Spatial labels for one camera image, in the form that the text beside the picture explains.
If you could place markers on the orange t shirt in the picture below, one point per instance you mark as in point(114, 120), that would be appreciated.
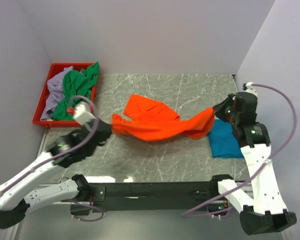
point(152, 121)

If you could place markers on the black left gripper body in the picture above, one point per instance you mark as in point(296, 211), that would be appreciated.
point(100, 129)

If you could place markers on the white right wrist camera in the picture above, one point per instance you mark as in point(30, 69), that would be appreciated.
point(249, 88)

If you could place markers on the lavender t shirt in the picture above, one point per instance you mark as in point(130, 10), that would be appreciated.
point(56, 93)

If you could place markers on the black table edge rail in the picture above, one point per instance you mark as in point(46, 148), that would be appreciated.
point(134, 196)

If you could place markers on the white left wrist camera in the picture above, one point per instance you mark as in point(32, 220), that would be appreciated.
point(81, 113)

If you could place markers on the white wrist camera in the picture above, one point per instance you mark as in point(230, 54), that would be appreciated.
point(249, 88)
point(81, 113)

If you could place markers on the green t shirt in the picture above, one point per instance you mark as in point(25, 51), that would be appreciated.
point(76, 83)

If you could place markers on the folded teal t shirt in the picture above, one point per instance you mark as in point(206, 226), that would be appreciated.
point(222, 142)

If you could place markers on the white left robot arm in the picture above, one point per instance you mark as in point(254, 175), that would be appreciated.
point(20, 195)

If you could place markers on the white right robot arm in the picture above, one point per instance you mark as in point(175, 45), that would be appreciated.
point(265, 211)

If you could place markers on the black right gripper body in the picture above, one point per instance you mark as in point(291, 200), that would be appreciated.
point(223, 110)

